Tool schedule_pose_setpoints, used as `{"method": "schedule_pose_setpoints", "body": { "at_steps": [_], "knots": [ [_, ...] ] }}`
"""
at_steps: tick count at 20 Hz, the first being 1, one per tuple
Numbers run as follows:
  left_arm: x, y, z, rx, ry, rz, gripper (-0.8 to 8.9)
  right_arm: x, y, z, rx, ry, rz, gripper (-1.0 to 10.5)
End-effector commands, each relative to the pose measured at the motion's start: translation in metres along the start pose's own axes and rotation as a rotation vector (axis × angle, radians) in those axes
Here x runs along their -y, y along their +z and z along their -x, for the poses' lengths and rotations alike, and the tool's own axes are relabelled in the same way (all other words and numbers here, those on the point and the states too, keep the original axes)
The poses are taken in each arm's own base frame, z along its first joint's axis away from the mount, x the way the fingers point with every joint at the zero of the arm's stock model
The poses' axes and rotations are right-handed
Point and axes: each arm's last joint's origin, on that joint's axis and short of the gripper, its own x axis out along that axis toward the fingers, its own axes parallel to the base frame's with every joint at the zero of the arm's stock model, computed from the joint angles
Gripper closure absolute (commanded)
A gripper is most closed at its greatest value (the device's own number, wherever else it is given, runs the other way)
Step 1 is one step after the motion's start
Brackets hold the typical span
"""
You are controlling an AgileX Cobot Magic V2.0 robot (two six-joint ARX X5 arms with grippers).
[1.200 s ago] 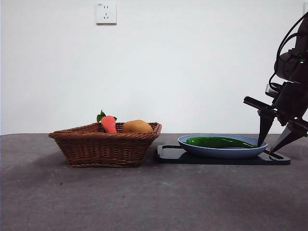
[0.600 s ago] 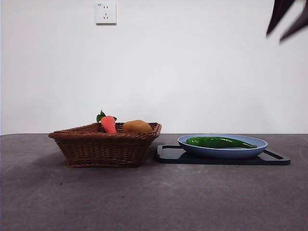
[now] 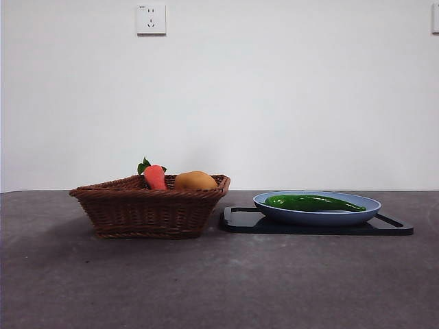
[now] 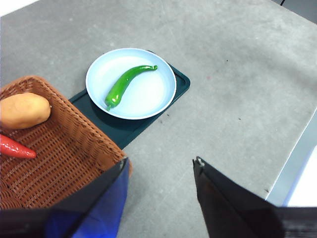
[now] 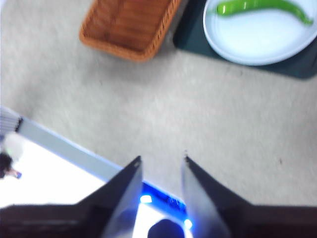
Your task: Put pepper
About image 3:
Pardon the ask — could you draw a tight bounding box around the green pepper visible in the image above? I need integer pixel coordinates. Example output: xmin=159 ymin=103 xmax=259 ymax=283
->
xmin=264 ymin=193 xmax=367 ymax=212

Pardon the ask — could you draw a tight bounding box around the blue round plate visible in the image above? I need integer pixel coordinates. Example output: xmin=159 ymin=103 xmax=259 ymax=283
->
xmin=252 ymin=191 xmax=382 ymax=226

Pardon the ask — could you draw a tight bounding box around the black rectangular tray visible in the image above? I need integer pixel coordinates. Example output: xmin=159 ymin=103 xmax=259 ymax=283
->
xmin=218 ymin=206 xmax=414 ymax=236

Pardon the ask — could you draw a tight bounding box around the orange toy carrot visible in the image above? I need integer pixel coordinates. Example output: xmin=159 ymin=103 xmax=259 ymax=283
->
xmin=137 ymin=156 xmax=169 ymax=191

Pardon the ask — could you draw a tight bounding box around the brown wicker basket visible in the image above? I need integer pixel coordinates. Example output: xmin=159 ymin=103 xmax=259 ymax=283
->
xmin=69 ymin=174 xmax=231 ymax=240

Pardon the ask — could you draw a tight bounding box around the white wall socket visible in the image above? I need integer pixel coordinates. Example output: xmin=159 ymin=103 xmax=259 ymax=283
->
xmin=137 ymin=3 xmax=167 ymax=36

